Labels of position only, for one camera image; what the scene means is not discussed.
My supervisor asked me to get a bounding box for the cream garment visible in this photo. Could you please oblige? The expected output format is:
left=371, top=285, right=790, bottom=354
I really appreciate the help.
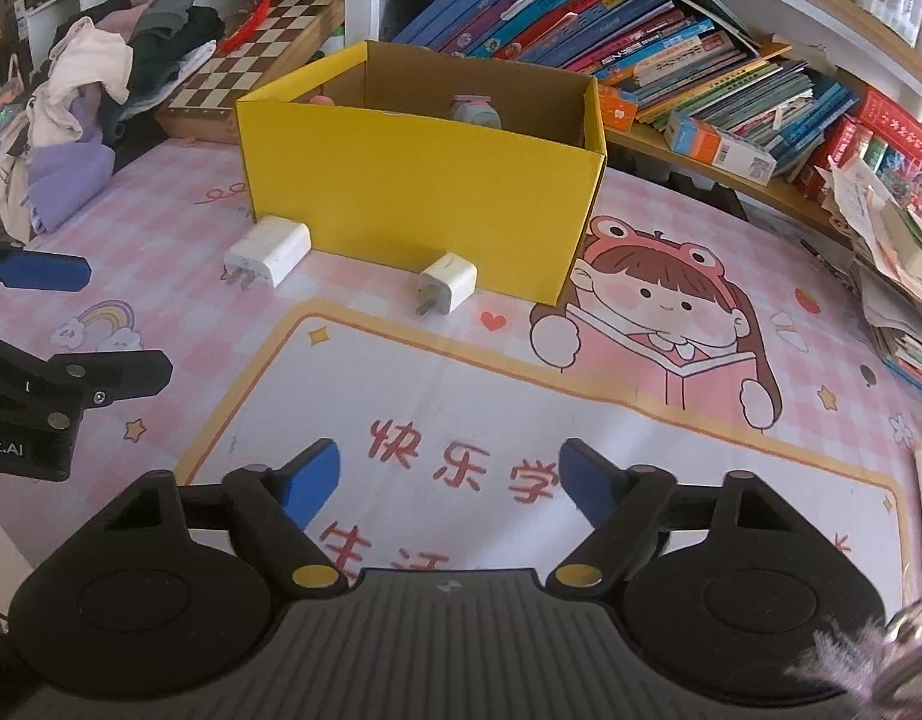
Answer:
left=0, top=15, right=136, bottom=241

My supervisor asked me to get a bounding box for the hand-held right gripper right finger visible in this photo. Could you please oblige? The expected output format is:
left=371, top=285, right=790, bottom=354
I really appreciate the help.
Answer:
left=545, top=437, right=815, bottom=593

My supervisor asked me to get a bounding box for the small white charger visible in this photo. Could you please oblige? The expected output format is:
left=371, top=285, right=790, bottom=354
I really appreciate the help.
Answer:
left=414, top=250, right=479, bottom=316

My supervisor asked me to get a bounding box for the yellow cardboard box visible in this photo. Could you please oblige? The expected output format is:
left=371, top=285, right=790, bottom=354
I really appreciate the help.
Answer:
left=234, top=40, right=608, bottom=307

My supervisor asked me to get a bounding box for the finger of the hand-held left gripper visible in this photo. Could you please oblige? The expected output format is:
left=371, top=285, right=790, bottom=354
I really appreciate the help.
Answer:
left=0, top=330, right=174, bottom=428
left=0, top=236, right=92, bottom=293

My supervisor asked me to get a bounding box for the wooden chessboard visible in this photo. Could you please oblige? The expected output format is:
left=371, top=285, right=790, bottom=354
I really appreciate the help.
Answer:
left=155, top=0, right=347, bottom=145

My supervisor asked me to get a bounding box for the row of books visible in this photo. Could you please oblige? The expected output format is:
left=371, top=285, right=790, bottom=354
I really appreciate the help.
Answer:
left=390, top=0, right=860, bottom=181

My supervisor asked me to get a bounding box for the red boxed book set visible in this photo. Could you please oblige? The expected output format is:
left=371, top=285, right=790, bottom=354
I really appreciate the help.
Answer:
left=795, top=86, right=922, bottom=226

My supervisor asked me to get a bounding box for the stack of papers and books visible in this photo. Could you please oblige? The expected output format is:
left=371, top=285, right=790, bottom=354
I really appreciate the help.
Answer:
left=825, top=157, right=922, bottom=398

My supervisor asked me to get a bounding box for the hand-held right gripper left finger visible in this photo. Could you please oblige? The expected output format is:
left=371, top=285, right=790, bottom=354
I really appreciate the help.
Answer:
left=93, top=437, right=349, bottom=590

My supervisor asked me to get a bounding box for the pink cartoon desktop mat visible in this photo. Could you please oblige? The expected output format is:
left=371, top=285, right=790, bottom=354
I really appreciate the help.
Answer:
left=0, top=120, right=922, bottom=616

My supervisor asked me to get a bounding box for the fluffy lilac keychain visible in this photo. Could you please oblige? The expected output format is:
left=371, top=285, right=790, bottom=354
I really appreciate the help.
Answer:
left=783, top=600, right=922, bottom=720

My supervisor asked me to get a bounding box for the red tassel ornament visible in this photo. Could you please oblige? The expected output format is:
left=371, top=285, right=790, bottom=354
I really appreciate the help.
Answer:
left=221, top=0, right=282, bottom=53

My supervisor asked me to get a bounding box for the large white charger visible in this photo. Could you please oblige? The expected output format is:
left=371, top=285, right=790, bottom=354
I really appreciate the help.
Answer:
left=222, top=215, right=313, bottom=291

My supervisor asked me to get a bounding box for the blue toy car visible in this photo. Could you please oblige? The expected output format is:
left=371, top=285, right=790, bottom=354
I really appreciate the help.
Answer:
left=450, top=94, right=505, bottom=130

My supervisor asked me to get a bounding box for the short orange white box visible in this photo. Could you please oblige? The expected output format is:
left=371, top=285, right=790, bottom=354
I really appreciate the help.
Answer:
left=597, top=85, right=639, bottom=130

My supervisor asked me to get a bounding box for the long orange white box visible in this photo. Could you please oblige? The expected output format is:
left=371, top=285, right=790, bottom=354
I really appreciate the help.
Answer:
left=663, top=111, right=779, bottom=187

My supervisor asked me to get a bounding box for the purple garment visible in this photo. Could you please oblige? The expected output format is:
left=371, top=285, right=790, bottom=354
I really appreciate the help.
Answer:
left=27, top=142, right=115, bottom=237

